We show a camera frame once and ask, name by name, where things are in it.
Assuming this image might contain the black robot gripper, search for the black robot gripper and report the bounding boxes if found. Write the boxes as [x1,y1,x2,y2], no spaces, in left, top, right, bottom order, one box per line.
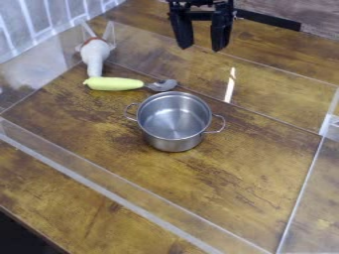
[165,0,236,52]

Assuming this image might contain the white plush mushroom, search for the white plush mushroom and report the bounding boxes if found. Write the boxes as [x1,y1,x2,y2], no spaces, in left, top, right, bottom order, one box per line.
[76,38,111,77]

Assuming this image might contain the silver steel pot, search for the silver steel pot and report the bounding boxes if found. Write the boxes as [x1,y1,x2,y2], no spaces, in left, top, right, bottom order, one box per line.
[123,91,227,152]

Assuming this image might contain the green handled spoon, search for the green handled spoon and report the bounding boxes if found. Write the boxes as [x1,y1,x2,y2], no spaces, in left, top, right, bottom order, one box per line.
[84,76,177,92]

